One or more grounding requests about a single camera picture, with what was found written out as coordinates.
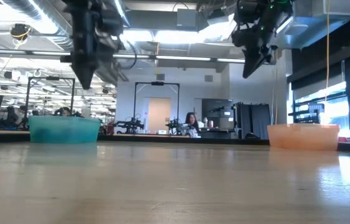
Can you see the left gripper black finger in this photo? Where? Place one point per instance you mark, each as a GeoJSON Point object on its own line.
{"type": "Point", "coordinates": [89, 71]}
{"type": "Point", "coordinates": [80, 71]}

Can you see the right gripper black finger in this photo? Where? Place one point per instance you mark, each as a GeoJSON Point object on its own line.
{"type": "Point", "coordinates": [266, 56]}
{"type": "Point", "coordinates": [252, 59]}

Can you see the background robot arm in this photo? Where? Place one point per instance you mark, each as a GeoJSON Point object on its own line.
{"type": "Point", "coordinates": [131, 126]}
{"type": "Point", "coordinates": [177, 126]}

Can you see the person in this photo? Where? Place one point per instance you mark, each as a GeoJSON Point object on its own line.
{"type": "Point", "coordinates": [65, 111]}
{"type": "Point", "coordinates": [22, 109]}
{"type": "Point", "coordinates": [191, 119]}

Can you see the teal plastic bin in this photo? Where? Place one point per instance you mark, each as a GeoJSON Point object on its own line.
{"type": "Point", "coordinates": [64, 130]}

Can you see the dark curtain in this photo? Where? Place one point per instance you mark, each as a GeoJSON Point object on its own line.
{"type": "Point", "coordinates": [255, 121]}

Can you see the long ceiling light strip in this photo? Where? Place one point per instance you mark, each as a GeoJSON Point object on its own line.
{"type": "Point", "coordinates": [181, 58]}

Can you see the grey ceiling junction box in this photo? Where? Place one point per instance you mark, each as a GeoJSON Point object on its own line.
{"type": "Point", "coordinates": [186, 18]}

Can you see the black shelf rack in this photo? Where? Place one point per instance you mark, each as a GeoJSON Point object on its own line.
{"type": "Point", "coordinates": [306, 119]}

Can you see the white bottle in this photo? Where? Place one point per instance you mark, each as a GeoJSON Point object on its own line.
{"type": "Point", "coordinates": [211, 124]}
{"type": "Point", "coordinates": [206, 122]}

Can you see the black round object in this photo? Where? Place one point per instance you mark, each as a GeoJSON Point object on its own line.
{"type": "Point", "coordinates": [251, 136]}

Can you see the beige door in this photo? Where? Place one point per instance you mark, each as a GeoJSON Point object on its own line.
{"type": "Point", "coordinates": [159, 115]}

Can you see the orange translucent plastic bin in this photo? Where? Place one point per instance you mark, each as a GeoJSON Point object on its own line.
{"type": "Point", "coordinates": [303, 137]}

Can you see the black gantry frame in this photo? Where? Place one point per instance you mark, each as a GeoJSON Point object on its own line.
{"type": "Point", "coordinates": [157, 83]}
{"type": "Point", "coordinates": [50, 78]}

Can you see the silver spiral ceiling duct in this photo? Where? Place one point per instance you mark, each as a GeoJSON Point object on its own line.
{"type": "Point", "coordinates": [38, 12]}

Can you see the silver rectangular ceiling duct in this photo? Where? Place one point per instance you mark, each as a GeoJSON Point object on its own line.
{"type": "Point", "coordinates": [317, 25]}

